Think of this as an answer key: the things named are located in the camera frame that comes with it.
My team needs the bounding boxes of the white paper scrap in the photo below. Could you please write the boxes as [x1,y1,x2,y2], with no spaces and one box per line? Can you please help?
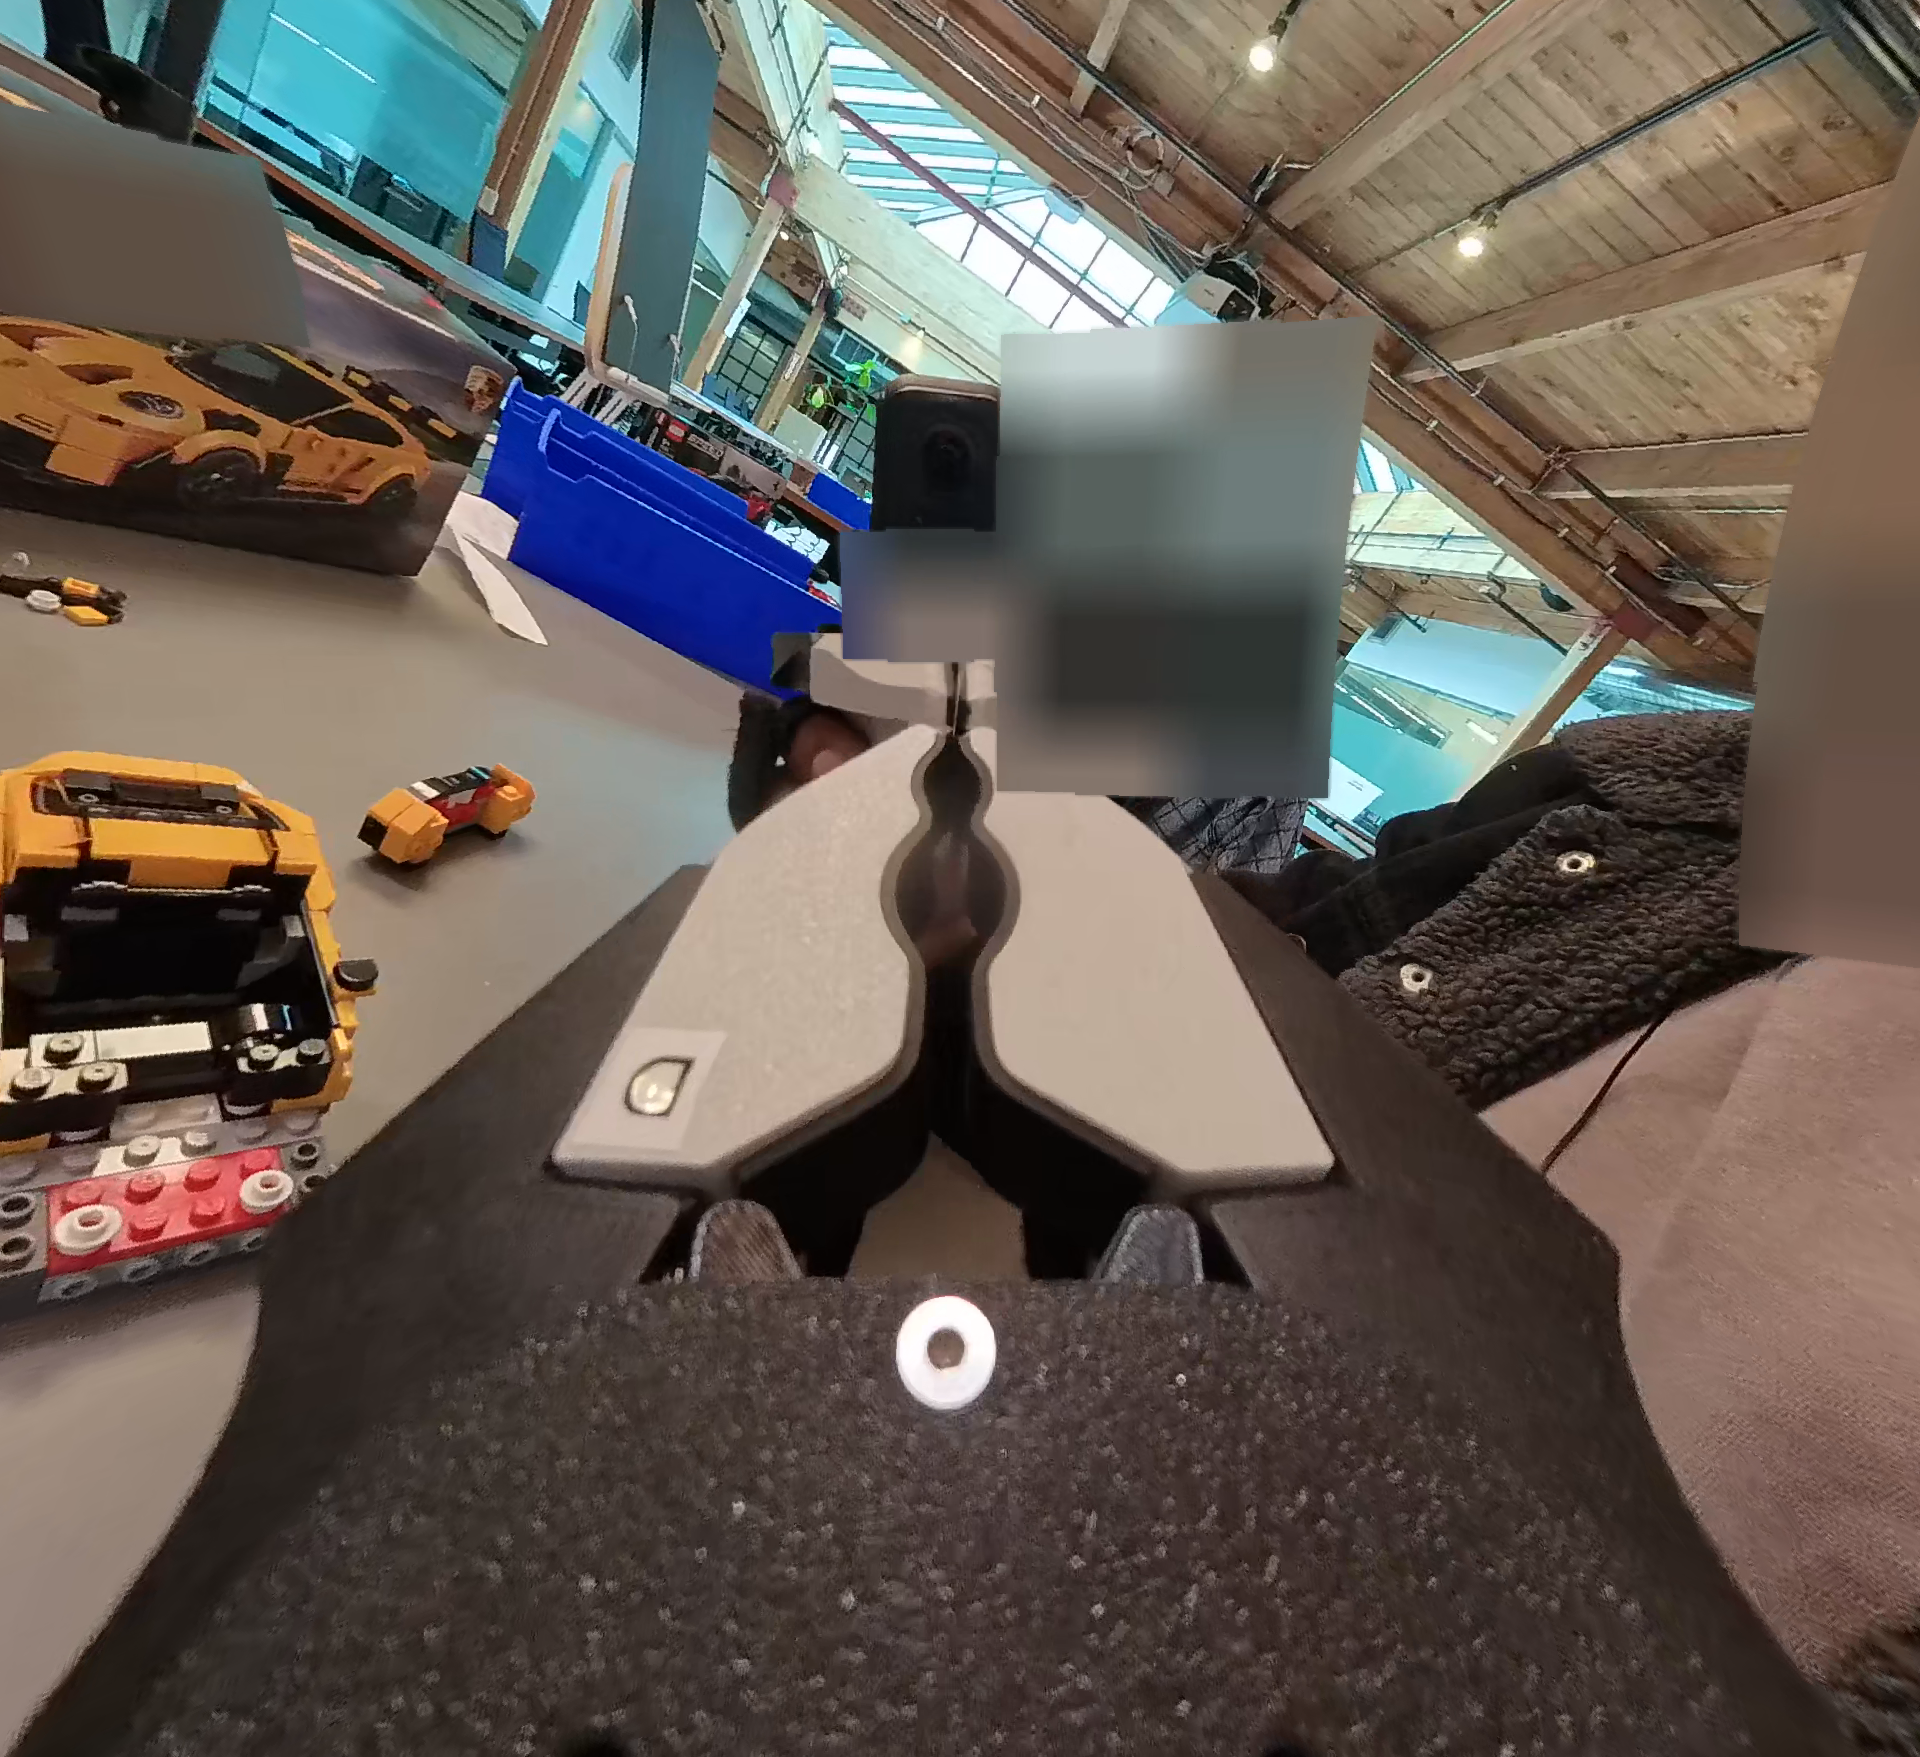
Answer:
[438,494,552,649]

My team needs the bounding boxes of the dark lego set box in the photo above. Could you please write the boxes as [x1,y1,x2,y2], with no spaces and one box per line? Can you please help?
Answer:
[0,313,521,578]

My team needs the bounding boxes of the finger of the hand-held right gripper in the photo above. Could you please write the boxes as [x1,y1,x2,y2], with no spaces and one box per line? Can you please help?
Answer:
[808,632,1002,742]

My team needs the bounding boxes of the beige shirt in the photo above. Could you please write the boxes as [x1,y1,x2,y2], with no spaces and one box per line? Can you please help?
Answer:
[1477,954,1920,1687]

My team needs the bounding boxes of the dark hanging panel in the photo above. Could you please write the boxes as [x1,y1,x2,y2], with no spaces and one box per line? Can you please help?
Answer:
[603,0,724,397]

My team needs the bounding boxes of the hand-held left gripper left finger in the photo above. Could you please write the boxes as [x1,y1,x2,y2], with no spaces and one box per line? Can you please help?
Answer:
[552,724,963,1281]

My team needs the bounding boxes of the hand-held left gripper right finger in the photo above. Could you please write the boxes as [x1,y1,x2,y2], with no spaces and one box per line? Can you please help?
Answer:
[948,729,1336,1281]

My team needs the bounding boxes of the small black orange lego assembly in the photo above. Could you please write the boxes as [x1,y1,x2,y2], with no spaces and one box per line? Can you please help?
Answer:
[0,569,132,630]

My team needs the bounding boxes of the black orange lego bumper assembly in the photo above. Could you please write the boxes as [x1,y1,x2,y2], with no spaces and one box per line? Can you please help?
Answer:
[356,760,539,868]

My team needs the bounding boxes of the yellow lego car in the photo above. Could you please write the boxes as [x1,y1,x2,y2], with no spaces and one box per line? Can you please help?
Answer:
[0,749,381,1320]

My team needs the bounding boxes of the dark wired earphone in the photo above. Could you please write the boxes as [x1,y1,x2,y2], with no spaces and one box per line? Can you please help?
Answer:
[1539,1004,1674,1176]

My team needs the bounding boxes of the dark plaid cloth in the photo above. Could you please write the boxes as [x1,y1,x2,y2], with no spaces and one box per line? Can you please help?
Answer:
[1142,794,1310,877]

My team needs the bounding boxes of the blue plastic bin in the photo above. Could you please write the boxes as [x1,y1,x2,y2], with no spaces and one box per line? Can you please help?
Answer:
[480,373,875,697]

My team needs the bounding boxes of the person's right hand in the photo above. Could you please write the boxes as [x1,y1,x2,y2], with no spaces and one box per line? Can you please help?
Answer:
[779,706,875,788]

